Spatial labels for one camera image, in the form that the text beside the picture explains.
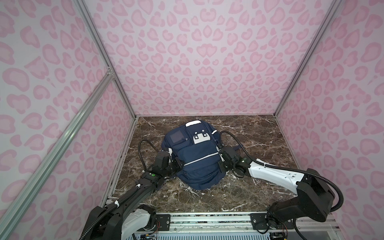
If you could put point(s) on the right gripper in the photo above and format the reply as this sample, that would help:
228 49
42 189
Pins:
220 163

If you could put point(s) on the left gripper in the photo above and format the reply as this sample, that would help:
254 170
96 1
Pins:
178 166

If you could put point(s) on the navy blue student backpack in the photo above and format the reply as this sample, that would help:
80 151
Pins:
197 144

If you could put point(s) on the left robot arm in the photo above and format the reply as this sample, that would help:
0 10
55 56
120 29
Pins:
129 204

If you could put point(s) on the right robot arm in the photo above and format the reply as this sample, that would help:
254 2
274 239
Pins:
316 196

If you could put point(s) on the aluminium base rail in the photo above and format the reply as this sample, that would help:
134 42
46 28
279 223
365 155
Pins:
149 225

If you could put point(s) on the aluminium frame post left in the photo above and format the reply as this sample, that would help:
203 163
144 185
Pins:
90 25

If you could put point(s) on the aluminium frame post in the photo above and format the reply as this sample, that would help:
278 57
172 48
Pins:
90 25
327 21

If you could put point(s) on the aluminium frame strut left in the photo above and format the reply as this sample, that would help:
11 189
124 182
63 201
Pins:
33 186

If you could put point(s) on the aluminium frame post right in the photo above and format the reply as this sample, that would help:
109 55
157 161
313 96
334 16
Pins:
327 21

